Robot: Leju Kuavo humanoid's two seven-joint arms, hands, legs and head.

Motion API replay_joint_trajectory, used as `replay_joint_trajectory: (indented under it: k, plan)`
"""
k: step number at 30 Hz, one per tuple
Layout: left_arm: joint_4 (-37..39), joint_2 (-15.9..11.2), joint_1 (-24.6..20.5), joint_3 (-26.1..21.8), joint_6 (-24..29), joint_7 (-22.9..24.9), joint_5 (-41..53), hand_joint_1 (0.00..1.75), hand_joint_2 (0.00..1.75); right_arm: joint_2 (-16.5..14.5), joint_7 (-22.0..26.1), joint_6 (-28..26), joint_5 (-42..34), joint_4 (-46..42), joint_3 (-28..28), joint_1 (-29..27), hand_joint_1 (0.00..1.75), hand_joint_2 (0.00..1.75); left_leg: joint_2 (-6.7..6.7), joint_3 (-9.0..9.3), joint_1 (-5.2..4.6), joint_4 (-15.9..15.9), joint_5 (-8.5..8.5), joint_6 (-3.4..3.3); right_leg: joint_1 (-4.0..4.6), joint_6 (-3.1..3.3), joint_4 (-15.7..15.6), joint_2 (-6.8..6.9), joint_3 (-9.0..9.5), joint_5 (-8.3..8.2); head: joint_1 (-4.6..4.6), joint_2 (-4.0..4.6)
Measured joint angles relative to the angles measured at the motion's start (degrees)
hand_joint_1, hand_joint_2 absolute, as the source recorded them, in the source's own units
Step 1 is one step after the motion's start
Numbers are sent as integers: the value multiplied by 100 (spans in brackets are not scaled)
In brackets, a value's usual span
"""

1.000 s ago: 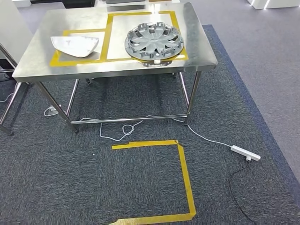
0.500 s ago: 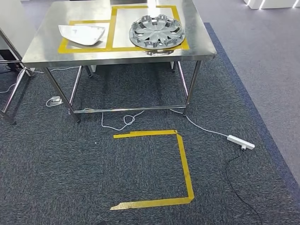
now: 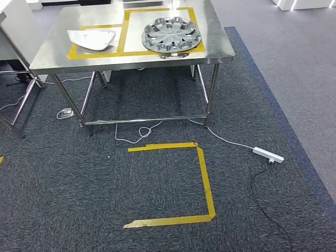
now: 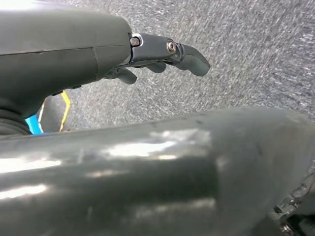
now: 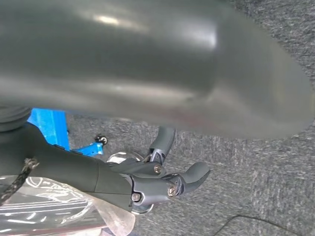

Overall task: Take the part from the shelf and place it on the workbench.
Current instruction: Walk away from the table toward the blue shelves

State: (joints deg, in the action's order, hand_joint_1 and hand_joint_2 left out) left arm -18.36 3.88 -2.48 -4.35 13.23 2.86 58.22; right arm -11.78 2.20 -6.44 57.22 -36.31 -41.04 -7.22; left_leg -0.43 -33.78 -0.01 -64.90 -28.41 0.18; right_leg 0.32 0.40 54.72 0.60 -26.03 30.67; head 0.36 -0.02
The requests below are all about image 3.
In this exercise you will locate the grey plastic wheel cover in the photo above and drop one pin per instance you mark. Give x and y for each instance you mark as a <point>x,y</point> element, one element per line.
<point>171,34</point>

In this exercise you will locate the steel workbench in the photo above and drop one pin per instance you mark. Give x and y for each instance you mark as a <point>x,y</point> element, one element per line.
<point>215,34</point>

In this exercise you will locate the white plastic shell part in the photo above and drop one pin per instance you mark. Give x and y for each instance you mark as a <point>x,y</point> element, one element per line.
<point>91,39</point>

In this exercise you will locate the yellow floor tape line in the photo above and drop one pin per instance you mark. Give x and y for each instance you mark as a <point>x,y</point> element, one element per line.
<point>207,188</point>
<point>1,160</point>

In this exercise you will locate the grey floor socket box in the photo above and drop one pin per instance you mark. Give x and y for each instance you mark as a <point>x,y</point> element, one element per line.
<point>67,112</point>

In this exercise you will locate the white power strip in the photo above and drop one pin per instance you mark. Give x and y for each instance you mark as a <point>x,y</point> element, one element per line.
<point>267,154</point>

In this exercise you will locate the white lit platform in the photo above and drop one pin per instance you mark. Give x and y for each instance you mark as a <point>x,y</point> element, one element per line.
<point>309,3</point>
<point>34,4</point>

